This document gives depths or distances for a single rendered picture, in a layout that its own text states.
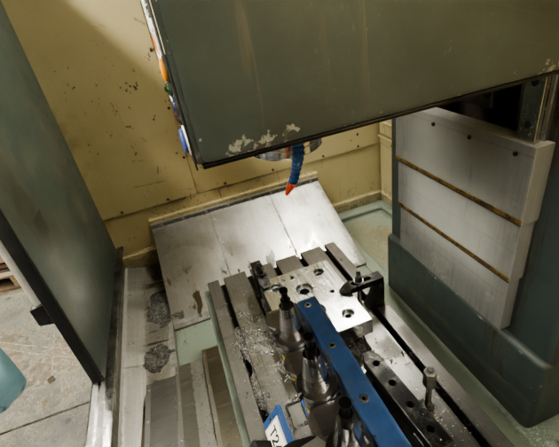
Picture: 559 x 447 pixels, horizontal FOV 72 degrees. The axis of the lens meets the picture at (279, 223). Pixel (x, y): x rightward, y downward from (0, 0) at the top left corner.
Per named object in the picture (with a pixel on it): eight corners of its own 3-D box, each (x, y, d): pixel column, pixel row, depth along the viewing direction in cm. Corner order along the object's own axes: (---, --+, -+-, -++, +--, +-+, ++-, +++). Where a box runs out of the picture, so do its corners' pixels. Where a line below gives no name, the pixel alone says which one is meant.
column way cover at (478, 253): (498, 335, 99) (536, 148, 73) (394, 244, 139) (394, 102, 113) (514, 328, 100) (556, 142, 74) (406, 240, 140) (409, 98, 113)
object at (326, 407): (317, 446, 52) (316, 443, 52) (303, 412, 57) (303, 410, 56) (362, 426, 54) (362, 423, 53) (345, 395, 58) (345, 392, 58)
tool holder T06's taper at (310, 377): (336, 383, 58) (333, 354, 55) (313, 400, 57) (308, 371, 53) (318, 364, 62) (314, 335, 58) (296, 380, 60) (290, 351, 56)
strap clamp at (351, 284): (345, 319, 112) (342, 280, 104) (340, 312, 115) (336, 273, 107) (384, 304, 115) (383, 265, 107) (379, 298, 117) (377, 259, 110)
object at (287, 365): (290, 382, 62) (289, 379, 61) (279, 357, 66) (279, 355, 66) (329, 366, 63) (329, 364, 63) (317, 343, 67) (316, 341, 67)
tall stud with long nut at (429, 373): (426, 413, 85) (429, 376, 78) (418, 403, 87) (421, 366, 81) (436, 409, 85) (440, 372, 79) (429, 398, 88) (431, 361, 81)
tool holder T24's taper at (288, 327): (307, 338, 67) (302, 310, 63) (282, 345, 66) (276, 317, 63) (300, 320, 70) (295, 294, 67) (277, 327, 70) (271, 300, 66)
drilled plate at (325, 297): (292, 363, 97) (289, 349, 94) (261, 294, 121) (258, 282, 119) (373, 332, 102) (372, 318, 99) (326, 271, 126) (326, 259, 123)
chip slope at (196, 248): (178, 362, 144) (156, 312, 131) (167, 266, 200) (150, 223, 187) (386, 286, 161) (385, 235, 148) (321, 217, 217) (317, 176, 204)
